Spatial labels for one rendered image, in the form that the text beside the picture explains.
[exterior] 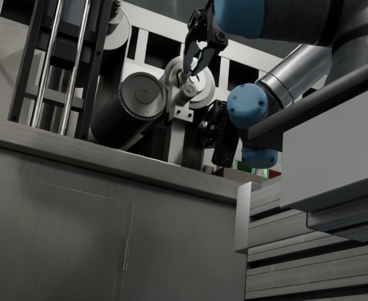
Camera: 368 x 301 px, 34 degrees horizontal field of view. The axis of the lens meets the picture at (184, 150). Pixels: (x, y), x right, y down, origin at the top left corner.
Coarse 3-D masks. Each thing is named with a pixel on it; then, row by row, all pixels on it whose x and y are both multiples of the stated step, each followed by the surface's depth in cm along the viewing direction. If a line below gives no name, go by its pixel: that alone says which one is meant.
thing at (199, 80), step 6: (192, 66) 153; (180, 72) 151; (180, 78) 151; (186, 78) 151; (192, 78) 152; (198, 78) 153; (204, 78) 154; (180, 84) 151; (198, 84) 152; (204, 84) 153; (198, 90) 152
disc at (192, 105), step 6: (174, 60) 154; (180, 60) 155; (168, 66) 153; (168, 72) 152; (210, 72) 158; (168, 78) 152; (210, 78) 157; (168, 84) 151; (210, 90) 156; (210, 96) 155; (192, 102) 152; (198, 102) 153; (204, 102) 154; (192, 108) 152; (198, 108) 153
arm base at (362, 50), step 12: (348, 36) 69; (360, 36) 67; (336, 48) 70; (348, 48) 68; (360, 48) 66; (336, 60) 69; (348, 60) 67; (360, 60) 65; (336, 72) 67; (348, 72) 65; (324, 84) 69
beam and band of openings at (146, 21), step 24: (0, 0) 174; (24, 0) 185; (24, 24) 175; (144, 24) 194; (168, 24) 198; (144, 48) 191; (168, 48) 202; (240, 48) 208; (216, 72) 204; (240, 72) 212; (264, 72) 210
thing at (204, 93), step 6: (174, 66) 152; (180, 66) 153; (174, 72) 152; (204, 72) 156; (174, 78) 151; (174, 84) 151; (210, 84) 156; (204, 90) 154; (198, 96) 153; (204, 96) 154; (162, 114) 162; (156, 120) 166; (162, 120) 165; (150, 126) 170; (162, 126) 168
